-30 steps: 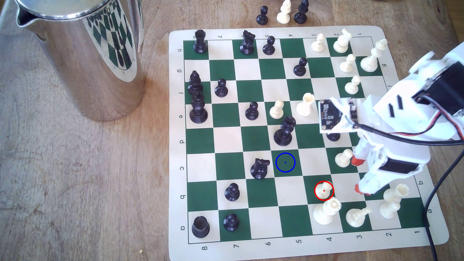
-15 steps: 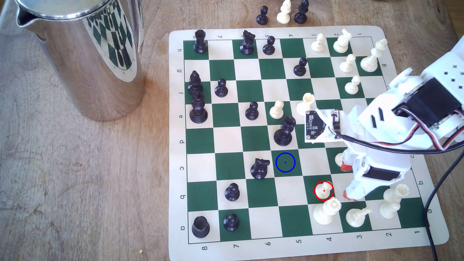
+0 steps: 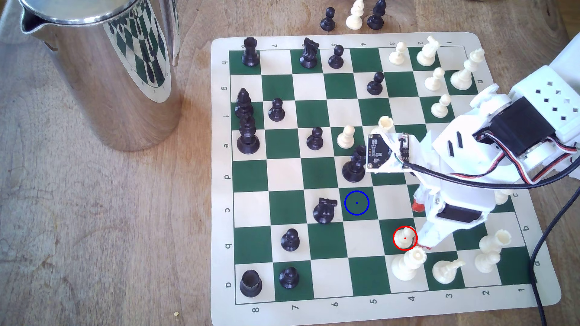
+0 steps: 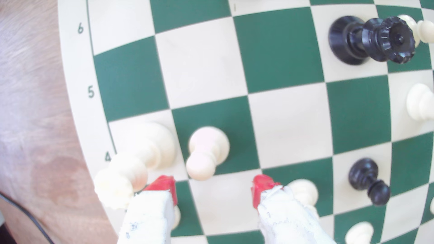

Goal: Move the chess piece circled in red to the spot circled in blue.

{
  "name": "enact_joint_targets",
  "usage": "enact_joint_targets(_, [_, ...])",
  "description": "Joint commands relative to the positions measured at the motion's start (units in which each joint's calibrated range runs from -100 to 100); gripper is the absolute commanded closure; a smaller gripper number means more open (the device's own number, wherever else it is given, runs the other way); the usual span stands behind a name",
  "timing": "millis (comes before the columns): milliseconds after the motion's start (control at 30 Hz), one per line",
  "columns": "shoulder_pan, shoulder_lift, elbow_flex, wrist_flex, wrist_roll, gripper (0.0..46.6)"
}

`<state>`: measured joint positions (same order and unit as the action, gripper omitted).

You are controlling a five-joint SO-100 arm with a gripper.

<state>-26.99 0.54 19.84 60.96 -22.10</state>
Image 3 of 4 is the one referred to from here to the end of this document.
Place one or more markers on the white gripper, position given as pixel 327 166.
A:
pixel 457 215

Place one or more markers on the white pawn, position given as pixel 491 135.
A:
pixel 439 109
pixel 345 139
pixel 403 240
pixel 433 82
pixel 397 55

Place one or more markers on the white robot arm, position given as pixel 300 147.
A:
pixel 550 97

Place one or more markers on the green and cream chess mat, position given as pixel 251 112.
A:
pixel 319 172

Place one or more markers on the white queen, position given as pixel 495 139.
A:
pixel 405 267

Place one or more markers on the white knight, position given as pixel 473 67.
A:
pixel 444 272
pixel 427 55

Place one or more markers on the white bishop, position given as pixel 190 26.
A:
pixel 500 197
pixel 355 19

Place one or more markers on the black knight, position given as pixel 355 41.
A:
pixel 324 213
pixel 309 56

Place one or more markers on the black pawn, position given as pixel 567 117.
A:
pixel 290 242
pixel 327 21
pixel 374 86
pixel 336 59
pixel 315 141
pixel 276 112
pixel 288 278

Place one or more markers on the white king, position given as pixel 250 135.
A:
pixel 463 77

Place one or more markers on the black rook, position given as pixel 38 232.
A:
pixel 250 56
pixel 250 285

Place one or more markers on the black bishop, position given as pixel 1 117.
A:
pixel 376 19
pixel 243 106

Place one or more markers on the polished steel pitcher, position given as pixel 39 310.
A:
pixel 113 90

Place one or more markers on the black camera circuit board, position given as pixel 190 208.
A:
pixel 379 151

